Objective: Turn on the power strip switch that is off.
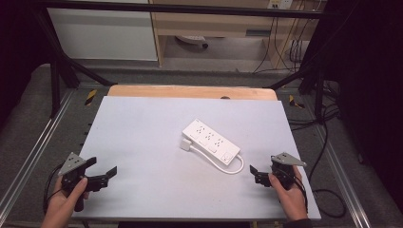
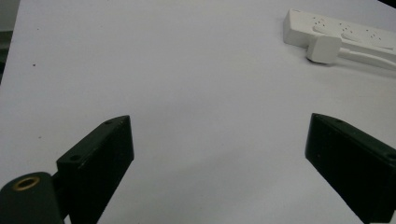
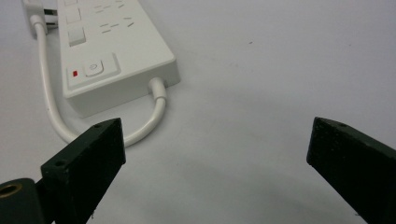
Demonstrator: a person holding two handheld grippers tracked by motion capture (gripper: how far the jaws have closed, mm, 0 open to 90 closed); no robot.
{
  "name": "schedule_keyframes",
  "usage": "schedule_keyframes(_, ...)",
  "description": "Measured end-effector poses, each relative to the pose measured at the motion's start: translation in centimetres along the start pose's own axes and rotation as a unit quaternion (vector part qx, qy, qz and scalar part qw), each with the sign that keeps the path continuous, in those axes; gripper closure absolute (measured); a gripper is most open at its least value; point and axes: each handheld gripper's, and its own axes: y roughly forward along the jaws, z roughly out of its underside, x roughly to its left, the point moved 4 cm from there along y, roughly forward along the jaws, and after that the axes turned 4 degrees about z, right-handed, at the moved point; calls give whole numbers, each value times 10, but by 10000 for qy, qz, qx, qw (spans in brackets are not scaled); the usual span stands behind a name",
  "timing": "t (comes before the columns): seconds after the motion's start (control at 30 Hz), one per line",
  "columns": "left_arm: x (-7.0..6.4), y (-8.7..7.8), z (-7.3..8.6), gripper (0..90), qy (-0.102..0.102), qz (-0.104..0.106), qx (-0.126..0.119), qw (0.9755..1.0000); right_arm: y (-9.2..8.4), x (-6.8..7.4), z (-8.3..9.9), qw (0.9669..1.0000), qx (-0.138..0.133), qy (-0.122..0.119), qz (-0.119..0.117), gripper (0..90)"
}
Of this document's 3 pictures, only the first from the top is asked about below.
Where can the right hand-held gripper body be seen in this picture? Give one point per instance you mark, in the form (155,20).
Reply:
(286,160)

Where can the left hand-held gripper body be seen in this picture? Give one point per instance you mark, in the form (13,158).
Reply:
(72,164)

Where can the white power strip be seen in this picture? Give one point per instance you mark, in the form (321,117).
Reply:
(210,141)

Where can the white plug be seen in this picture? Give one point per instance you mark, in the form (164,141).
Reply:
(185,144)

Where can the person's left hand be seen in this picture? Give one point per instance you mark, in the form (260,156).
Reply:
(61,202)

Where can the person's right hand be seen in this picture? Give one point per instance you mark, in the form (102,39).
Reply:
(293,199)

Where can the white table board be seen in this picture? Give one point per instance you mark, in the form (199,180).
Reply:
(142,152)

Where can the wooden table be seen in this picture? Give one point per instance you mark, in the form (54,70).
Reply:
(190,91)

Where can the black curtain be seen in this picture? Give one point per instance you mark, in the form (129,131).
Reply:
(15,47)
(370,79)

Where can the white cabinet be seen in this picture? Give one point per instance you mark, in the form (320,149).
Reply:
(101,34)

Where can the white chair base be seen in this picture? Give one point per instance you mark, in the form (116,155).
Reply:
(191,39)

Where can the wooden desk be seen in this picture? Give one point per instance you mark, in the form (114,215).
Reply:
(215,23)

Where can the aluminium rail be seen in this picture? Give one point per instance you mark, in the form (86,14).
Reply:
(34,152)
(342,177)

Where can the white wall socket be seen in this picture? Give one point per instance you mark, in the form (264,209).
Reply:
(280,3)

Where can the black metal frame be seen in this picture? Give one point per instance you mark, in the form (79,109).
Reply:
(177,9)

